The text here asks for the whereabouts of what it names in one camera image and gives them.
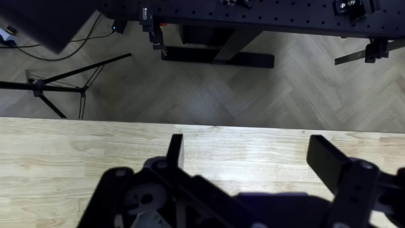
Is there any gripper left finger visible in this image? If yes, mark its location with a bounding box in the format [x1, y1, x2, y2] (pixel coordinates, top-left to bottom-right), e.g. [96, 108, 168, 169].
[78, 134, 253, 228]

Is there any black cable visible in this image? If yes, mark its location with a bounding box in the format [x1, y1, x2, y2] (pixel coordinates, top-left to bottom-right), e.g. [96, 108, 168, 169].
[0, 13, 115, 61]

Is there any black clamp with silver bolts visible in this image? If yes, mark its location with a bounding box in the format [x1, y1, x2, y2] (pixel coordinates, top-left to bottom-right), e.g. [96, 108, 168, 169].
[332, 0, 381, 20]

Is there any dark grey board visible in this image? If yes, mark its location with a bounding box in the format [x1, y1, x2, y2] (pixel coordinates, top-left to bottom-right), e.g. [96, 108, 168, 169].
[0, 0, 102, 54]

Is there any white power strip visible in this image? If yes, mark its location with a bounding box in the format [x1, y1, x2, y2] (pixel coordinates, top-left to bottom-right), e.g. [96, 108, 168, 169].
[0, 27, 20, 48]

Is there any black hanging clamp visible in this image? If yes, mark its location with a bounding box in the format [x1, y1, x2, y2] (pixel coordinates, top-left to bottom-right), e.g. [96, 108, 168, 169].
[139, 0, 169, 60]

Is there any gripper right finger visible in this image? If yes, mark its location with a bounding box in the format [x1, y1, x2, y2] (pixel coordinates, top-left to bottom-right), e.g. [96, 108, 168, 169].
[306, 135, 405, 228]

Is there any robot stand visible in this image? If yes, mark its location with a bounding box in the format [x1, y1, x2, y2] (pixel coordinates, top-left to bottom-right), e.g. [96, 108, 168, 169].
[98, 0, 405, 69]

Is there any black power adapter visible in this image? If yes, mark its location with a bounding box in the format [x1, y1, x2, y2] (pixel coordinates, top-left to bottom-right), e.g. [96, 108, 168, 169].
[112, 20, 128, 34]

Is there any black clamp with metal bar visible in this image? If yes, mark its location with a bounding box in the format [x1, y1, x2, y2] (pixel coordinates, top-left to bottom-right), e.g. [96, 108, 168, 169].
[334, 38, 405, 66]

